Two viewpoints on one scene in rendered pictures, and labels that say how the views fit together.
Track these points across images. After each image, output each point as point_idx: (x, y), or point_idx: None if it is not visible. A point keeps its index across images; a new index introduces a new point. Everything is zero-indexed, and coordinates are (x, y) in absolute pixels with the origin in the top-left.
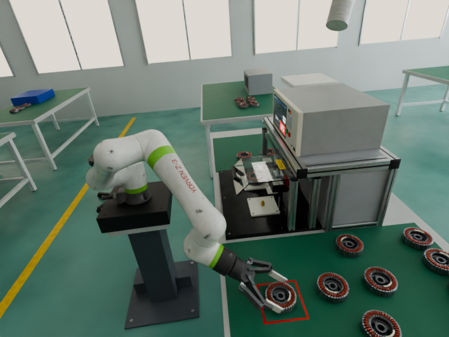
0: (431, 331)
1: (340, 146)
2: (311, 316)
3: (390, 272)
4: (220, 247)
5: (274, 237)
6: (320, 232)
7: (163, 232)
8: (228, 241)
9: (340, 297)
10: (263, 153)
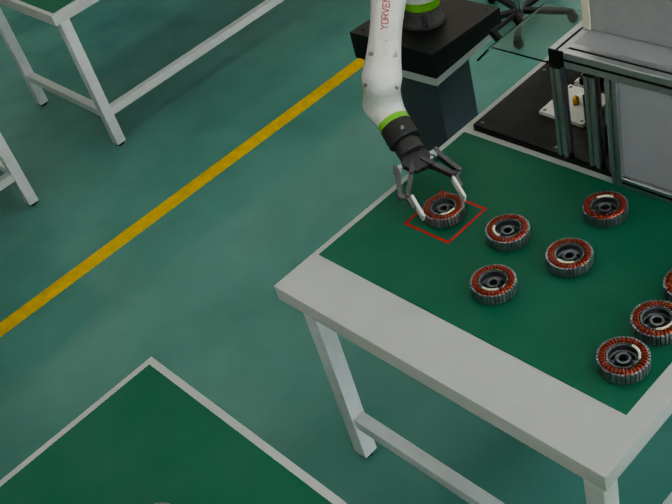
0: (546, 321)
1: (655, 33)
2: (453, 243)
3: (592, 255)
4: (397, 112)
5: (534, 155)
6: (605, 179)
7: (457, 96)
8: (475, 132)
9: (494, 241)
10: None
